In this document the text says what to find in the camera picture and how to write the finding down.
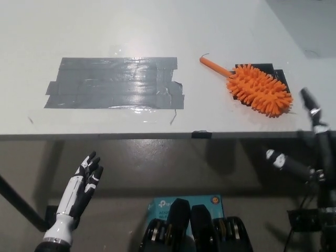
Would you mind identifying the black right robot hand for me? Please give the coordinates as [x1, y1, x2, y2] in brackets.
[265, 88, 336, 208]

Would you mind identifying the orange chenille duster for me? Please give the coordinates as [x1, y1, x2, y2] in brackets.
[199, 53, 299, 118]

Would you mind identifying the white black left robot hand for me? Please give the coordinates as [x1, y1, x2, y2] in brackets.
[43, 151, 104, 241]

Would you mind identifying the black tape patch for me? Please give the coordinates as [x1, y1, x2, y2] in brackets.
[230, 62, 292, 105]

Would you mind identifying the clear plastic film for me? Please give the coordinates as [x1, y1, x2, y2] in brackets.
[27, 103, 180, 126]

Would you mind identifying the teal router box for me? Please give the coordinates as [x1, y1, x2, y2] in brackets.
[146, 194, 224, 224]

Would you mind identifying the black table leg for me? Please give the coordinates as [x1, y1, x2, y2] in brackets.
[0, 173, 50, 233]

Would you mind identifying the grey duct tape patch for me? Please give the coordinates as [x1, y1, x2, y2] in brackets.
[43, 56, 185, 110]

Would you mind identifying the black table foot plate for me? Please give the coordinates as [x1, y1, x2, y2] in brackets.
[287, 208, 325, 232]
[46, 205, 59, 228]

